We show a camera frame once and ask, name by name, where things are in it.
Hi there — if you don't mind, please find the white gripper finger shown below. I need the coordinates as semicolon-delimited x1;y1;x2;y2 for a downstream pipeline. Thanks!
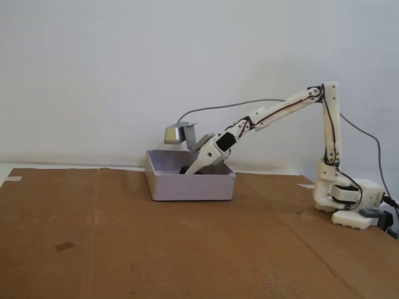
184;158;209;175

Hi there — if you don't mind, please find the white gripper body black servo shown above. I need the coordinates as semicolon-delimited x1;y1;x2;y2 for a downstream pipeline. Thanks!
199;132;238;168

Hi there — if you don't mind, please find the pale plastic open box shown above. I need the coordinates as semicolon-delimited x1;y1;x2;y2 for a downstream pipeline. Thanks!
145;149;237;202

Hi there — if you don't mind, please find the brown cardboard sheet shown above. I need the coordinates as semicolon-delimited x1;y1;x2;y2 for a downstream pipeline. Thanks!
0;168;399;299

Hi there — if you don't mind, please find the dark brown tape patch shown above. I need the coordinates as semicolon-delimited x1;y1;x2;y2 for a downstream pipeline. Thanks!
53;241;75;252

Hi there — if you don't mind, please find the grey table clamp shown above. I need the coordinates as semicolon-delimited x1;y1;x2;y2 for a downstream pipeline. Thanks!
360;208;395;233

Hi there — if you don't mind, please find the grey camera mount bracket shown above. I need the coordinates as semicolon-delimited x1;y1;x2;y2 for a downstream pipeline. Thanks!
180;121;216;153

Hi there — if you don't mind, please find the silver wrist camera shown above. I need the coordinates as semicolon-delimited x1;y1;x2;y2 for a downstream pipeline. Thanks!
163;121;188;145

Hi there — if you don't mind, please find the grey camera cable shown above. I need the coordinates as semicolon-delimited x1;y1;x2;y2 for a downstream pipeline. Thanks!
176;98;399;219

